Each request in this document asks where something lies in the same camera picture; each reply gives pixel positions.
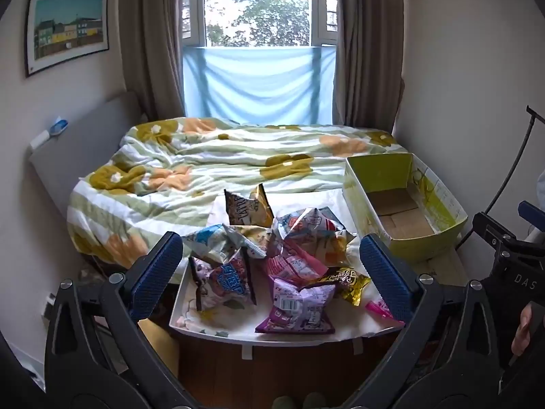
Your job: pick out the white red blue snack packet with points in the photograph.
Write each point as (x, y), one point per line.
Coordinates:
(302, 223)

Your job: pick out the blue white tube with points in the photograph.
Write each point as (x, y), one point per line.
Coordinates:
(58, 125)

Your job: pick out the green cardboard box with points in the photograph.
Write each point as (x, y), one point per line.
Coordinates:
(398, 217)

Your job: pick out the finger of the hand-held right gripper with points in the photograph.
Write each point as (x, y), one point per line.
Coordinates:
(530, 213)
(489, 230)

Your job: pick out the gold chip bag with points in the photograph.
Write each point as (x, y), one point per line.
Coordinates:
(247, 208)

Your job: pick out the purple snack packet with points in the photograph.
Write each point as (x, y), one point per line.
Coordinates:
(298, 306)

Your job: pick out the floral striped blanket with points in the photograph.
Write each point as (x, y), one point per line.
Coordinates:
(191, 166)

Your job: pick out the pink blue dark-edged snack packet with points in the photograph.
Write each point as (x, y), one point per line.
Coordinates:
(221, 286)

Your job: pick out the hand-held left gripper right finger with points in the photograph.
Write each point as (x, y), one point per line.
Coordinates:
(384, 281)

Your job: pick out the yellow black snack packet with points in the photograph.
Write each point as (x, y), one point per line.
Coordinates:
(345, 283)

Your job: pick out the white floral tray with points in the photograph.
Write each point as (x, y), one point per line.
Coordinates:
(221, 330)

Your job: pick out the small bright pink packet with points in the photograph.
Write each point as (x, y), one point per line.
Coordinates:
(379, 309)

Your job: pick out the person's right hand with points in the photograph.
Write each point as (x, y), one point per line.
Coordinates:
(524, 328)

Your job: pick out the yellow envelope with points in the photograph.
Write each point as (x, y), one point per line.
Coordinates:
(158, 343)

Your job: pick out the window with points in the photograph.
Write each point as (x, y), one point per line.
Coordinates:
(259, 4)

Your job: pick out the framed house picture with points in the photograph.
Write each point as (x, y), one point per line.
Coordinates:
(68, 32)

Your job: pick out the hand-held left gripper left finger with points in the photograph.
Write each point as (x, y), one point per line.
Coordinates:
(156, 275)

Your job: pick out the grey headboard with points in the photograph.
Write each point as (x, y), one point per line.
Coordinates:
(85, 145)

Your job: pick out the brown curtain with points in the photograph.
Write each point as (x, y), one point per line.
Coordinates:
(368, 42)
(149, 38)

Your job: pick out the light blue cloth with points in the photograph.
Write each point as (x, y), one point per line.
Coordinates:
(259, 85)

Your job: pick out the thin black rod stand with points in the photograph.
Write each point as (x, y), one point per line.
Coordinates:
(517, 157)

